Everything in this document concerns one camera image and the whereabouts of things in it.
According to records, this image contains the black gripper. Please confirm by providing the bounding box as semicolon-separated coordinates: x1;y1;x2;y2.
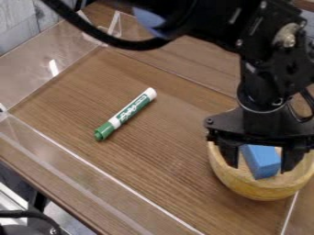
204;106;314;173

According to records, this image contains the blue foam block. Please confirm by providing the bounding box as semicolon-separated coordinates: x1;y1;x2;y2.
241;145;281;180

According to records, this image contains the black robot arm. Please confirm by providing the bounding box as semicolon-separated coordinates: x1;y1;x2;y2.
42;0;314;172

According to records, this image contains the brown wooden bowl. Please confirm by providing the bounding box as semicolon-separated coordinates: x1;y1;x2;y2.
208;141;314;201

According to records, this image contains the green white dry-erase marker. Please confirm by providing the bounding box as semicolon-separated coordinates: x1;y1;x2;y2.
94;87;158;141

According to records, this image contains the clear acrylic tray wall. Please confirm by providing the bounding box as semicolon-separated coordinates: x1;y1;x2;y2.
0;8;314;235

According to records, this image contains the black cable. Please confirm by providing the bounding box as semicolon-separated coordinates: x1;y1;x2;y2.
0;209;59;235

